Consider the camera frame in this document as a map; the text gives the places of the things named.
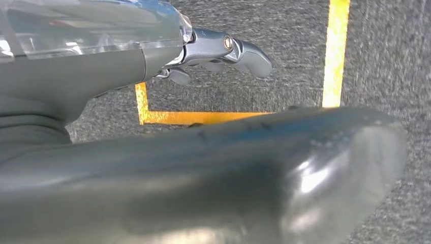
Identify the yellow floor tape square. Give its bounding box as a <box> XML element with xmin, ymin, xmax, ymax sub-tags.
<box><xmin>134</xmin><ymin>0</ymin><xmax>352</xmax><ymax>126</ymax></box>

